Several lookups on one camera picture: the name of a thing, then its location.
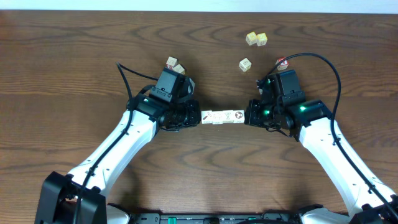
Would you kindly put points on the white block with hammer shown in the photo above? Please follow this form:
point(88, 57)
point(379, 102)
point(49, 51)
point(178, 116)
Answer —
point(206, 117)

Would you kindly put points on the yellow block right of pair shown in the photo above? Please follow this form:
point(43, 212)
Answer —
point(261, 39)

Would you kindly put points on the white block with faint print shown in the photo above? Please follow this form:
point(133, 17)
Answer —
point(217, 117)

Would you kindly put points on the white block with soccer ball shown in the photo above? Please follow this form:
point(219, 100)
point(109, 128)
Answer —
point(239, 116)

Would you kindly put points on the cream block with umbrella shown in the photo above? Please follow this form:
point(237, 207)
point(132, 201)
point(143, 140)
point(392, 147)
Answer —
point(179, 69)

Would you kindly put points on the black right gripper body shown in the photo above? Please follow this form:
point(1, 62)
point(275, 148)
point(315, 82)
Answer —
point(265, 115)

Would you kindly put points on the yellow block of pair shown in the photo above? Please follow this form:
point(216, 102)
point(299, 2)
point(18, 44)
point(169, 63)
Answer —
point(251, 38)
point(261, 39)

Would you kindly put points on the red letter block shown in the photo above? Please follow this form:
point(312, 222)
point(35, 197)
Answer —
point(282, 64)

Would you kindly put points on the yellow block left of pair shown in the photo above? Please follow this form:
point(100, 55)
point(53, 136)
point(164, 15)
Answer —
point(251, 38)

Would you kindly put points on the white block with goblet print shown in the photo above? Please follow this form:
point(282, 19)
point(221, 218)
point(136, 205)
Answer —
point(228, 116)

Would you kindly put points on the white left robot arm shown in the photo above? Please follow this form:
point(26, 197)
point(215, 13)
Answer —
point(80, 196)

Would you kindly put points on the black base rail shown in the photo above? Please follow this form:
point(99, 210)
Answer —
point(155, 218)

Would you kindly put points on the white block red number three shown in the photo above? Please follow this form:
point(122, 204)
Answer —
point(171, 62)

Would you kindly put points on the cream block with faint drawing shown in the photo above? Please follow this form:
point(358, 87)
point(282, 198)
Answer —
point(245, 64)

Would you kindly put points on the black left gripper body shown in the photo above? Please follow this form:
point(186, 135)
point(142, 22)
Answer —
point(193, 112)

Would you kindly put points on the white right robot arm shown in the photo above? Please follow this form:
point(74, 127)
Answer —
point(367, 198)

